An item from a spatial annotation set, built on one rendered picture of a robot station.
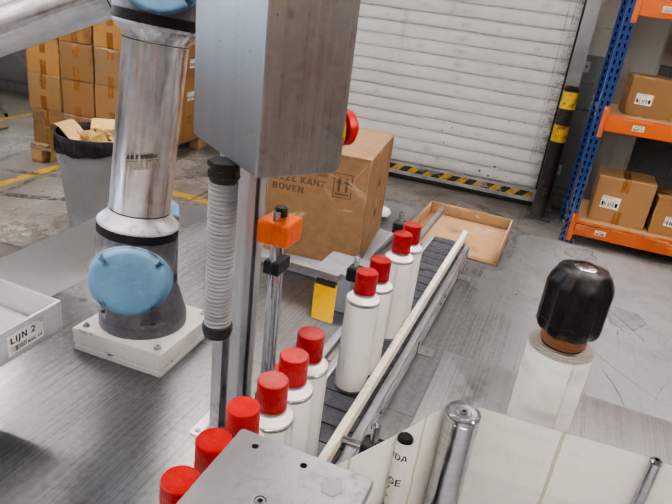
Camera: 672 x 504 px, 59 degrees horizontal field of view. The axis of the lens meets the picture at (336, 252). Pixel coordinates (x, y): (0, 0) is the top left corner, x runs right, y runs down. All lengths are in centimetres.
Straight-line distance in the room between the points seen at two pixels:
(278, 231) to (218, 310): 12
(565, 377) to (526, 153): 430
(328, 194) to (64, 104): 358
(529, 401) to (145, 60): 67
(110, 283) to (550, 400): 62
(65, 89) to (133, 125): 392
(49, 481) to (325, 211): 81
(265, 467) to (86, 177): 292
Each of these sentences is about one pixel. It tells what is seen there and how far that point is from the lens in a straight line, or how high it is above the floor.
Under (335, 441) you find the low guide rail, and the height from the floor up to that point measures 92.
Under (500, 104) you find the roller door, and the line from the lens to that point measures 503.
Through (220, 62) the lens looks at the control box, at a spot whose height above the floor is 138.
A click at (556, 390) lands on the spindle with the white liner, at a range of 85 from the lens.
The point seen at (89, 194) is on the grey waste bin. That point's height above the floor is 33.
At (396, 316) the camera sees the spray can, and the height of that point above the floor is 93.
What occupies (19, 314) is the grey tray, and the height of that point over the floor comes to 95.
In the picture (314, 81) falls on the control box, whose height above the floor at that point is 138.
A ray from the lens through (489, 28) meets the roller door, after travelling 499.
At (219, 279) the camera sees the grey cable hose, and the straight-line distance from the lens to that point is 67.
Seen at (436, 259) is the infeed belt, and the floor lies 88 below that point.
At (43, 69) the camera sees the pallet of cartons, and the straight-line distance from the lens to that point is 485.
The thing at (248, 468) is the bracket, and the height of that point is 114.
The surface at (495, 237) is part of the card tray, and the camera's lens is 185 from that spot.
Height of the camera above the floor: 146
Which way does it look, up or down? 24 degrees down
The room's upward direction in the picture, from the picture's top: 7 degrees clockwise
